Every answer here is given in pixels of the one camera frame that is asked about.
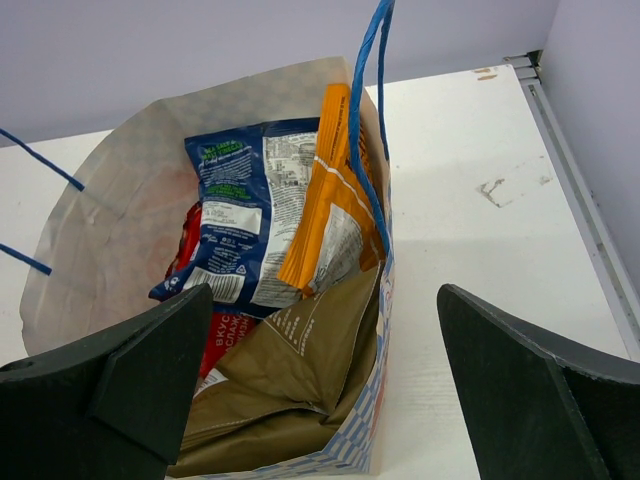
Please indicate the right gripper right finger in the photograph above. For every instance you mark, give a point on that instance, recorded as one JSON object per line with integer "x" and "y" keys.
{"x": 538, "y": 405}

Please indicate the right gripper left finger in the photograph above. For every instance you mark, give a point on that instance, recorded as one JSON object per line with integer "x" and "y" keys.
{"x": 112, "y": 405}

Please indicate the blue checkered paper bag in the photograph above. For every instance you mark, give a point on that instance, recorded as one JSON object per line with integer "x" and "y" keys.
{"x": 130, "y": 216}

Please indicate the light blue chips bag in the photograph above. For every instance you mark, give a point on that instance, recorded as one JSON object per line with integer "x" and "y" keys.
{"x": 285, "y": 389}

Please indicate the dark blue snack packet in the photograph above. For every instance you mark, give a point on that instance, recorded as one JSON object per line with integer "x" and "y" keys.
{"x": 252, "y": 189}

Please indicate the orange snack packet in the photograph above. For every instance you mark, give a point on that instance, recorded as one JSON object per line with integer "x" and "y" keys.
{"x": 337, "y": 236}

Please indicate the aluminium table edge rail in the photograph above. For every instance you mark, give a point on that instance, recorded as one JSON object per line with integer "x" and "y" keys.
{"x": 621, "y": 295}

